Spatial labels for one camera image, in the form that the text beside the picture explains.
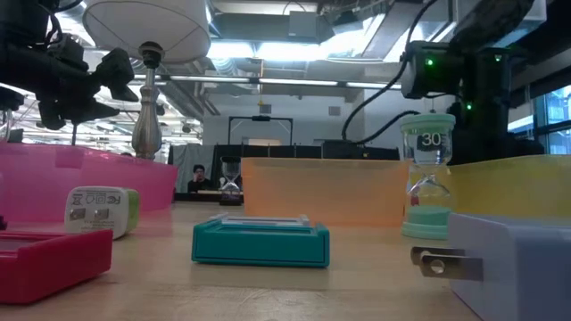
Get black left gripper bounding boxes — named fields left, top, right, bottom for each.
left=0, top=34, right=140, bottom=131

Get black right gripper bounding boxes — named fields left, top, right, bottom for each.
left=447, top=101, right=546, bottom=167

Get mint green hourglass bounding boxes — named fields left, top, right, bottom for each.
left=400, top=112, right=457, bottom=241

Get green white wall charger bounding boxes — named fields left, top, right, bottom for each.
left=64, top=185, right=141, bottom=241

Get lavender wall charger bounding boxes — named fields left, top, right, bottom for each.
left=410, top=212, right=571, bottom=321

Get black hourglass red sand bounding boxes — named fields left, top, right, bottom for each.
left=219, top=155, right=244, bottom=207

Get orange plastic bin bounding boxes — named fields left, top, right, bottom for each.
left=241, top=156, right=410, bottom=227

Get red digital clock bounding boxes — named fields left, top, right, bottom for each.
left=0, top=228, right=114, bottom=306

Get teal digital clock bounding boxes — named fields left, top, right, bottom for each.
left=191, top=218, right=331, bottom=268

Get yellow plastic bin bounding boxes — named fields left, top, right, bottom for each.
left=409, top=154, right=571, bottom=220

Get window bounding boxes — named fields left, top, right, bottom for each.
left=508, top=84, right=571, bottom=157

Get white shade table lamp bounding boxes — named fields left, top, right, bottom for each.
left=82, top=0, right=211, bottom=161

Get pink plastic bin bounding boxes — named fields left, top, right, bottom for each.
left=0, top=142, right=178, bottom=225

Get grey fabric cover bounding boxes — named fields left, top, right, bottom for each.
left=171, top=143, right=215, bottom=193

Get person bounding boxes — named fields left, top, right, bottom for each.
left=186, top=163, right=213, bottom=193

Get dark background desk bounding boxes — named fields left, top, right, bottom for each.
left=172, top=190, right=244, bottom=202

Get long ceiling light bar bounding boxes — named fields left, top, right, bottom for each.
left=128, top=72, right=405, bottom=93

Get grey ceiling box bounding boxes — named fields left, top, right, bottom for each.
left=287, top=11, right=320, bottom=39

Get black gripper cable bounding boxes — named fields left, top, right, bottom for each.
left=341, top=0, right=443, bottom=146

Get black gantry frame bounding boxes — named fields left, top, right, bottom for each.
left=228, top=115, right=294, bottom=146

